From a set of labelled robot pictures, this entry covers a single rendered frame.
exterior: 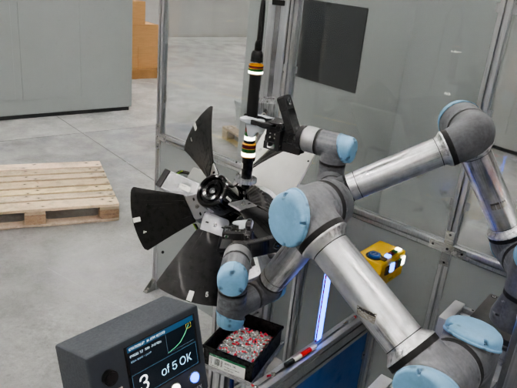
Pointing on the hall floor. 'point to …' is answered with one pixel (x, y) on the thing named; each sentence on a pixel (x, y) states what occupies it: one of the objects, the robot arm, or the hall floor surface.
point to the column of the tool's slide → (276, 51)
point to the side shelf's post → (294, 313)
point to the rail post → (367, 361)
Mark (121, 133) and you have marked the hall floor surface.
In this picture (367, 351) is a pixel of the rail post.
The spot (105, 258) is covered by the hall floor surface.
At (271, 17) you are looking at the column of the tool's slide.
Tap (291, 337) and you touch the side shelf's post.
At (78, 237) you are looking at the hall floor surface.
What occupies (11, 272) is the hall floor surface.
